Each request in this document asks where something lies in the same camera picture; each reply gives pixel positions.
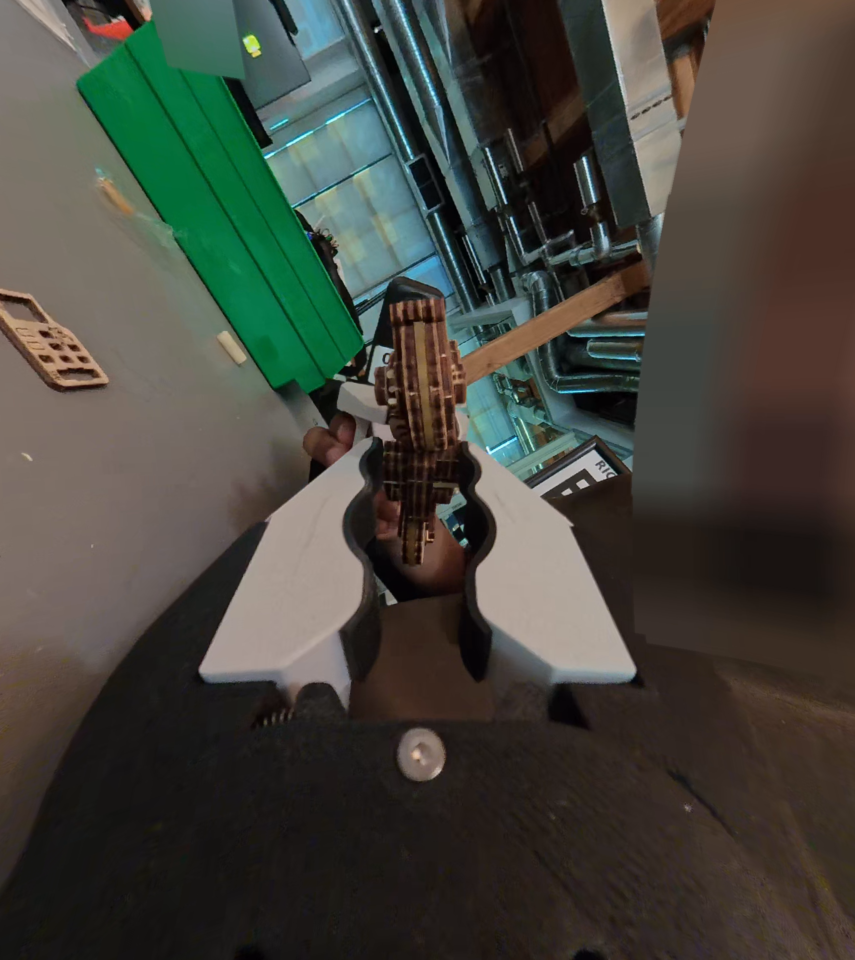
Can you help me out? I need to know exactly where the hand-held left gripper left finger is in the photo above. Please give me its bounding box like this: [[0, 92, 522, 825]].
[[198, 437, 385, 706]]

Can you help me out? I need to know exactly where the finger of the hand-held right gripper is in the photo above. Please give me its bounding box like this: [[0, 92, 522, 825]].
[[335, 378, 393, 423]]

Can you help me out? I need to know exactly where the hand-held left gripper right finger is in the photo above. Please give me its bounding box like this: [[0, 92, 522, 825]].
[[457, 441, 639, 687]]

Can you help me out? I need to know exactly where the wooden motorcycle model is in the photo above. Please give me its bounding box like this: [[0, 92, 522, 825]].
[[372, 297, 469, 566]]

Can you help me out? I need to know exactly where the grey desk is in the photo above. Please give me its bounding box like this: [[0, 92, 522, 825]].
[[0, 0, 357, 954]]

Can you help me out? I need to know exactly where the person's right hand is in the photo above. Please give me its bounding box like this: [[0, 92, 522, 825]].
[[301, 414, 469, 599]]

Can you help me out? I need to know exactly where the dark shaggy object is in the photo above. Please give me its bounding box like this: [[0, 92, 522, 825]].
[[294, 208, 363, 325]]

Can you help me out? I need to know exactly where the black framed sign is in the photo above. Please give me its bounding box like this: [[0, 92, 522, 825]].
[[525, 433, 633, 522]]

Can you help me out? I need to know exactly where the wooden ceiling beam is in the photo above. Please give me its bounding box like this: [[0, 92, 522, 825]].
[[461, 262, 655, 386]]

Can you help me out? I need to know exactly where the group of metal pipes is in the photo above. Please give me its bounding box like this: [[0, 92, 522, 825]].
[[333, 0, 657, 451]]

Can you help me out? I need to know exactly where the green plastic bin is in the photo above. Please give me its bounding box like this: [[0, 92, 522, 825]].
[[75, 20, 366, 394]]

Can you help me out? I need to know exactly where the clear plastic bag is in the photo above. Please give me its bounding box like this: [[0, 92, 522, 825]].
[[92, 165, 175, 235]]

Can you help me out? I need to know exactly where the small wooden cut-out piece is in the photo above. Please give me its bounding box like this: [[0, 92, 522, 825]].
[[0, 269, 111, 393]]

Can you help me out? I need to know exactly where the silver ventilation duct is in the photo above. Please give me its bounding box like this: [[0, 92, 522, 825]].
[[556, 0, 690, 231]]

